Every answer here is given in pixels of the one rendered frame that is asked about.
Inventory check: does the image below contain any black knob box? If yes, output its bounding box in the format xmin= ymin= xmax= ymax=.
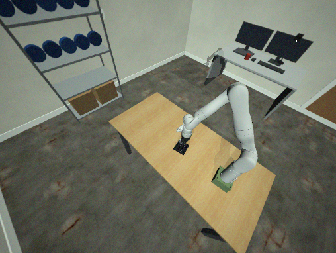
xmin=173 ymin=141 xmax=189 ymax=155

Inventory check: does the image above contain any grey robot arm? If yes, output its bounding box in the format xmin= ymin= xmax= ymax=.
xmin=183 ymin=82 xmax=258 ymax=184

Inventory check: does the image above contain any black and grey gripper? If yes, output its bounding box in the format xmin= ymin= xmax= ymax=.
xmin=176 ymin=125 xmax=192 ymax=144

